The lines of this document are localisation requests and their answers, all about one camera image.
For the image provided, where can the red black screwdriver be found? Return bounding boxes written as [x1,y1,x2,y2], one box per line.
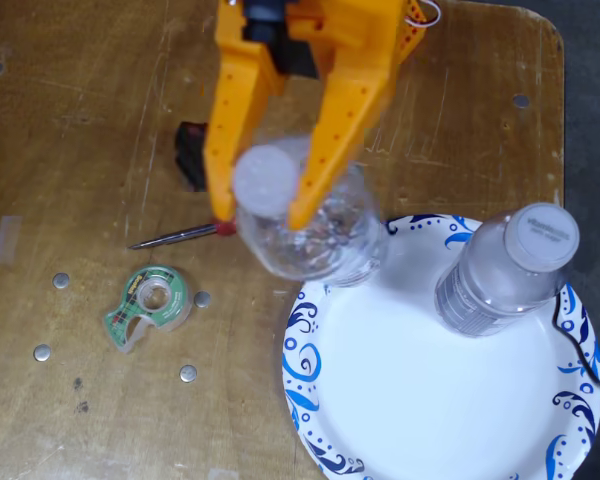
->
[128,220,239,250]

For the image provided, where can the green tape dispenser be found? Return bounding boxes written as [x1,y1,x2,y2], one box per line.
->
[102,264,194,354]

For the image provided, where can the clear drinking water bottle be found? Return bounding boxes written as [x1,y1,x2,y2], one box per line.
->
[232,132,389,289]

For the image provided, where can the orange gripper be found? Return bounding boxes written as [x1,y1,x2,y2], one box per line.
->
[203,0,407,233]

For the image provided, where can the clear tape strip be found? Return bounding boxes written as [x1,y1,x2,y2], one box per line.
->
[0,214,24,265]

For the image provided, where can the blue floral paper plate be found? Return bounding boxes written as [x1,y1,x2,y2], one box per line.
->
[282,213,600,480]

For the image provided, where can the vitamin water bottle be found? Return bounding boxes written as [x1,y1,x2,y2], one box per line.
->
[433,202,580,338]

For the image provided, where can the black battery pack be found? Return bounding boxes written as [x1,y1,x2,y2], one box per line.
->
[173,120,211,192]

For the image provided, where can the white red servo wires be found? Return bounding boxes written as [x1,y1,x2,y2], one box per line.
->
[404,0,442,26]

